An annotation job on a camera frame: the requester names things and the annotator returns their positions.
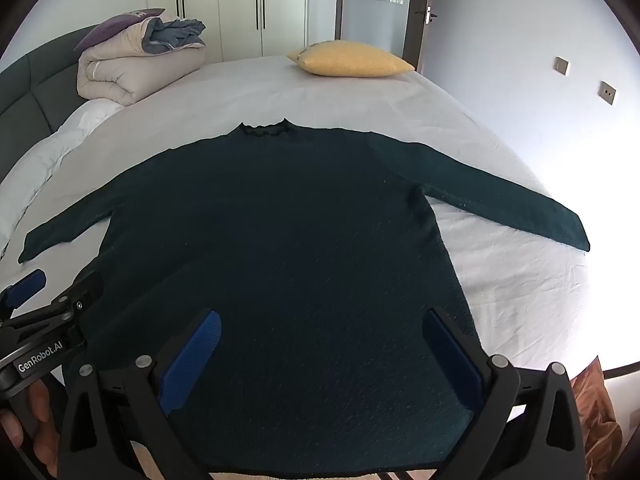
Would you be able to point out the blue-grey crumpled cloth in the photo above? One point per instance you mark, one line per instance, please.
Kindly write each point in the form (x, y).
(175, 35)

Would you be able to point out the brown crumpled cloth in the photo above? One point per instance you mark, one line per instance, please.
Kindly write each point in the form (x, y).
(597, 410)

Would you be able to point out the row of hallway wall switches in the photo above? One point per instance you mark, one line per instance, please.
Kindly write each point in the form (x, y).
(390, 0)

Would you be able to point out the white wardrobe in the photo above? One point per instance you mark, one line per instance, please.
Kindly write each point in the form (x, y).
(235, 5)

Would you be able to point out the bed with white sheet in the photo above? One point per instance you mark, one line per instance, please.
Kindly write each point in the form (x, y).
(350, 100)

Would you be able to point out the white pillow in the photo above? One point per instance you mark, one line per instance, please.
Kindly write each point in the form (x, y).
(55, 150)
(125, 67)

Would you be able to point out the dark green sweater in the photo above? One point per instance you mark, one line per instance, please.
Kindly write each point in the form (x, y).
(280, 240)

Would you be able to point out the person's left hand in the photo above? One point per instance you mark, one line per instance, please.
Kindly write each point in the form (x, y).
(35, 412)

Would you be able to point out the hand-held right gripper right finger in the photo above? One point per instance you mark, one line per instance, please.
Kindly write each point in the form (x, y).
(452, 360)

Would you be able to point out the dark green padded headboard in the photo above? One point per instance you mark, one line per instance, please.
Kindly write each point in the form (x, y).
(35, 95)

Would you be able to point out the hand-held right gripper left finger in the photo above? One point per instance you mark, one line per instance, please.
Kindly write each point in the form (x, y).
(192, 365)

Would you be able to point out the purple pillow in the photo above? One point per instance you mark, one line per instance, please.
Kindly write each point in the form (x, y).
(117, 25)

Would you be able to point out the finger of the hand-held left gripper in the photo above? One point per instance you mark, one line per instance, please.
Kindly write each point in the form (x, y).
(25, 286)
(82, 290)

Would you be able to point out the yellow pillow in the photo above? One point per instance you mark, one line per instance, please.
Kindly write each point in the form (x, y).
(350, 59)

